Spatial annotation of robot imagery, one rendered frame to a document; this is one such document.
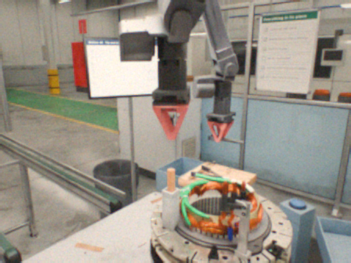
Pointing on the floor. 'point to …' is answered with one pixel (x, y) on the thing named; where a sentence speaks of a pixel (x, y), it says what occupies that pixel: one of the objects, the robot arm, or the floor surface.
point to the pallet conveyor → (10, 253)
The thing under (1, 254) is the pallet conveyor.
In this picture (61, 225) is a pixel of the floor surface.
